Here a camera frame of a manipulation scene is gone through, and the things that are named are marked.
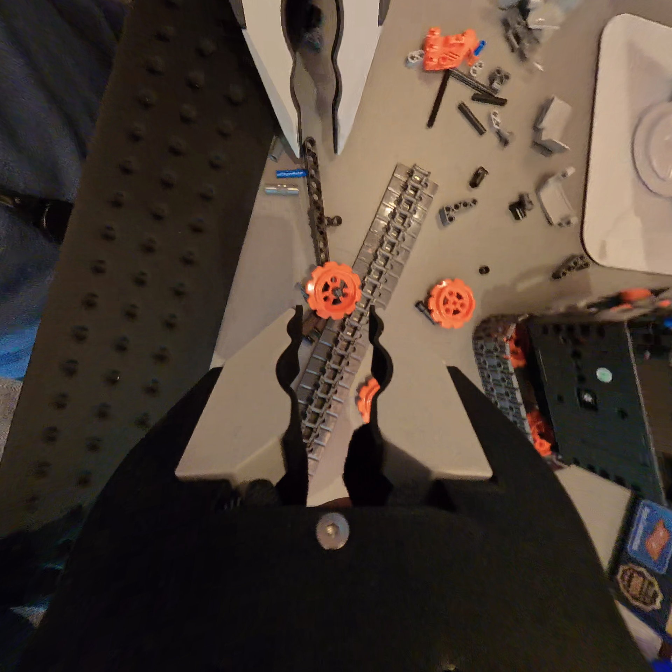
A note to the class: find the small black peg piece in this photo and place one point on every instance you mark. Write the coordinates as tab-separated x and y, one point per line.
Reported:
479	176

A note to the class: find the white book stand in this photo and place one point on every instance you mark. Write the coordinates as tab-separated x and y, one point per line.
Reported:
630	126

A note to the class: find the orange toy piece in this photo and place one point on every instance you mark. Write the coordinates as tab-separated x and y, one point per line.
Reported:
449	47

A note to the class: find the robot kit box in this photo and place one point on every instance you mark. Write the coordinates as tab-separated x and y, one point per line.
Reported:
646	557

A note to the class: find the long black holed beam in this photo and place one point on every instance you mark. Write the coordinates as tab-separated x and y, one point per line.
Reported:
313	200

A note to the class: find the black dimpled mat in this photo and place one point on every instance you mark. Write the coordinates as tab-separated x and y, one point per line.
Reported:
158	263

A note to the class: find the grey toy robot vehicle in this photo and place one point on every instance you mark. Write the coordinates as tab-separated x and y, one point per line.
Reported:
588	389

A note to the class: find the black axle rod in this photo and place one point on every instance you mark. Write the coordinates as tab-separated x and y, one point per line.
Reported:
439	100

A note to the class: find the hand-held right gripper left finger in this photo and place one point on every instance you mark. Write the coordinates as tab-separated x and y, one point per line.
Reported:
231	420

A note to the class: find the grey axle tube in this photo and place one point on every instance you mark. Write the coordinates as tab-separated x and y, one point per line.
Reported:
284	190

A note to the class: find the grey curved panel piece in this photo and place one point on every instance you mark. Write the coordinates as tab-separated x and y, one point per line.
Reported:
554	200

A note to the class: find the orange gear wheel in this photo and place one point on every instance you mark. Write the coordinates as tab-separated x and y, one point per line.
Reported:
368	401
462	315
320	305

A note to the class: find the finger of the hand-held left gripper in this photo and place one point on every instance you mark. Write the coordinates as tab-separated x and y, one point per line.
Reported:
263	42
357	53

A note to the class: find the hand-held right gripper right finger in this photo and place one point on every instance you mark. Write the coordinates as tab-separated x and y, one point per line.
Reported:
436	420

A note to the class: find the dark grey angled beam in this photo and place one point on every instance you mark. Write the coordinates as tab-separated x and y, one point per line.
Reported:
572	267

